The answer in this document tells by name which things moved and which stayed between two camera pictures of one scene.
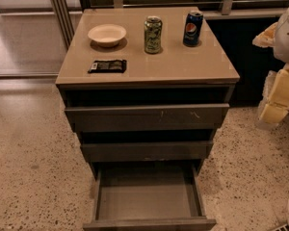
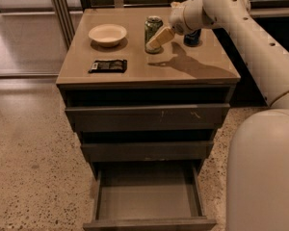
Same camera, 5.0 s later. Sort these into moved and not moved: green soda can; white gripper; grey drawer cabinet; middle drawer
Moved: white gripper
Not moved: green soda can; grey drawer cabinet; middle drawer
